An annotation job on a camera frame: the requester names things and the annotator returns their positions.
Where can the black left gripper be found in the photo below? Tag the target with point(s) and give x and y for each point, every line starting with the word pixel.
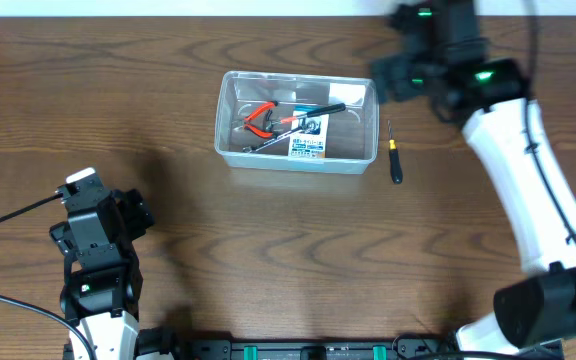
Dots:
pixel 134 213

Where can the white blue cardboard box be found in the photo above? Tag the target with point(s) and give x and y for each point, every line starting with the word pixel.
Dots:
pixel 310 142

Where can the clear plastic container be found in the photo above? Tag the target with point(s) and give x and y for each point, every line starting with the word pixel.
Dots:
pixel 352 136

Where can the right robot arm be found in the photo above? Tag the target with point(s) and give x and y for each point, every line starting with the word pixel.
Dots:
pixel 493 105

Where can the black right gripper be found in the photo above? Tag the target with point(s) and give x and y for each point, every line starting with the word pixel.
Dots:
pixel 398 65

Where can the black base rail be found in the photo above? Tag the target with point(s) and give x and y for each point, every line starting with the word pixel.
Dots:
pixel 163 343

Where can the orange handled pliers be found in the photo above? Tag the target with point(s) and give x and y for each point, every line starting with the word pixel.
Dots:
pixel 258 122

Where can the silver ring wrench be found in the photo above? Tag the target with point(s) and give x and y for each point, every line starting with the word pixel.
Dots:
pixel 273 141

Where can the small black orange hammer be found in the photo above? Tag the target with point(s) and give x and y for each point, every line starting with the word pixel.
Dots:
pixel 310 114

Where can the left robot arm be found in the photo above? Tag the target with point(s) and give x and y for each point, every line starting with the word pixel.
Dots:
pixel 102 278

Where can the black yellow screwdriver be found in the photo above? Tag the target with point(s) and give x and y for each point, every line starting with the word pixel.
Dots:
pixel 395 164

